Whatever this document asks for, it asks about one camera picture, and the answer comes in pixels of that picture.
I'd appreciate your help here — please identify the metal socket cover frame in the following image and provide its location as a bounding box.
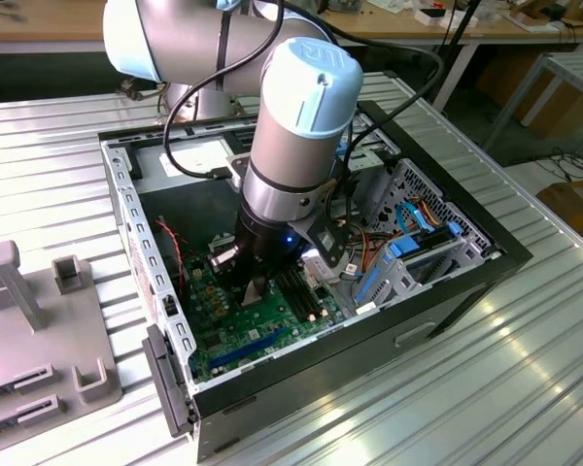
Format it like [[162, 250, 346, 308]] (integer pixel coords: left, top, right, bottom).
[[210, 232, 237, 253]]

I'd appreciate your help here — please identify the black RAM slot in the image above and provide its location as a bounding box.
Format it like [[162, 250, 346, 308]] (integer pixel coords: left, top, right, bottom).
[[289, 269, 328, 316], [276, 271, 318, 322]]

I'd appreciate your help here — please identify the grey power supply box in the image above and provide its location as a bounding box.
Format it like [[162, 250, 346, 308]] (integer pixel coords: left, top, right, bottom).
[[133, 137, 254, 251]]

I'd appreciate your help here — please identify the green motherboard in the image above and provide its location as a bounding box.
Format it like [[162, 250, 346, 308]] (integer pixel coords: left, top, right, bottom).
[[184, 251, 346, 384]]

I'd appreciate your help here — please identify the black case fan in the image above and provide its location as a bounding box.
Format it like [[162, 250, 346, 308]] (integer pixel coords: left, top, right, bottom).
[[153, 216, 190, 305]]

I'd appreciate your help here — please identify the blue expansion slot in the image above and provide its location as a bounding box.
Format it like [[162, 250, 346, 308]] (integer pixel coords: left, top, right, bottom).
[[208, 327, 289, 370]]

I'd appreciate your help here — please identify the grey metal drive bay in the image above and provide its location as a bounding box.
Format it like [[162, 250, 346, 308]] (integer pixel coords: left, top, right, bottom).
[[337, 104, 402, 216]]

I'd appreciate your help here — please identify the grey metal disk bay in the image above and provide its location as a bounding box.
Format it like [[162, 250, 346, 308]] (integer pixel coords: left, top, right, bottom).
[[354, 227, 487, 316]]

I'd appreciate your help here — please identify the hard disk in blue carrier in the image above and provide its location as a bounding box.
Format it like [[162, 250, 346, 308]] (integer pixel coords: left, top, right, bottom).
[[390, 220, 463, 258]]

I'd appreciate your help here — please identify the black open PC case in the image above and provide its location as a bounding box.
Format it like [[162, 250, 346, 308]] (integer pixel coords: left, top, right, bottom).
[[99, 99, 534, 462]]

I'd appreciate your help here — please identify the black plastic case bezel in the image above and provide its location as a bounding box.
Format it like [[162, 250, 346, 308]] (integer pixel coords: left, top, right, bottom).
[[141, 323, 199, 439]]

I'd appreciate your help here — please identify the grey parts rack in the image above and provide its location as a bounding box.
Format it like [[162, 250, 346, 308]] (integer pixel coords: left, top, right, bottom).
[[0, 240, 125, 441]]

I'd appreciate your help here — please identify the white box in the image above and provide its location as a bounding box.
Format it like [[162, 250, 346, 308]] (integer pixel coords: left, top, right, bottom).
[[414, 7, 478, 29]]

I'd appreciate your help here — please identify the tall brown cardboard box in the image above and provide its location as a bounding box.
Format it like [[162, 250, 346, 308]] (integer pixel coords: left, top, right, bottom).
[[475, 48, 583, 140]]

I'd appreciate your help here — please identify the black tripod leg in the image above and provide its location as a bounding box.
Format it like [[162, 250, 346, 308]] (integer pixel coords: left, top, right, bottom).
[[420, 0, 483, 101]]

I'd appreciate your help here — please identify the flat cardboard box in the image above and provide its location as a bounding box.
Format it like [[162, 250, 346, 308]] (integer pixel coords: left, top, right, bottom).
[[536, 178, 583, 244]]

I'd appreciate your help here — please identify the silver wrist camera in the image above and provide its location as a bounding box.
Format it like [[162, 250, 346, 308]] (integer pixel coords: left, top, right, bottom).
[[206, 247, 240, 279]]

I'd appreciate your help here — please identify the grey camera bracket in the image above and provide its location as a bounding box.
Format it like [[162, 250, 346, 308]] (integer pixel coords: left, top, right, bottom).
[[289, 213, 356, 283]]

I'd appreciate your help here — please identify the orange red wire bundle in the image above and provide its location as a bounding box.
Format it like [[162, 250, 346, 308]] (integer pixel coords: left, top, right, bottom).
[[337, 196, 451, 276]]

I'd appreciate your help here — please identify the blue flat data wire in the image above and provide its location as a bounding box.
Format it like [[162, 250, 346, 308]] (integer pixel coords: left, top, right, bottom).
[[395, 201, 439, 235]]

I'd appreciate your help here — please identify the thick black wrist cable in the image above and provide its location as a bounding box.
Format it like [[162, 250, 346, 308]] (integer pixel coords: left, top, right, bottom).
[[162, 0, 447, 183]]

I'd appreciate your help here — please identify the black cable silver connector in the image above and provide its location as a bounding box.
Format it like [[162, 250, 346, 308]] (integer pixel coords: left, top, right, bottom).
[[119, 77, 171, 120]]

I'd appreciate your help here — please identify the wooden desk white frame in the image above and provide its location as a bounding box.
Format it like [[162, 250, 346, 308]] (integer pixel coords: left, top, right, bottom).
[[0, 0, 583, 116]]

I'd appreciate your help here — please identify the grey metal shelf frame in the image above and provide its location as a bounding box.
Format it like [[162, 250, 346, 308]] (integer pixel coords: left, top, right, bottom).
[[483, 50, 583, 154]]

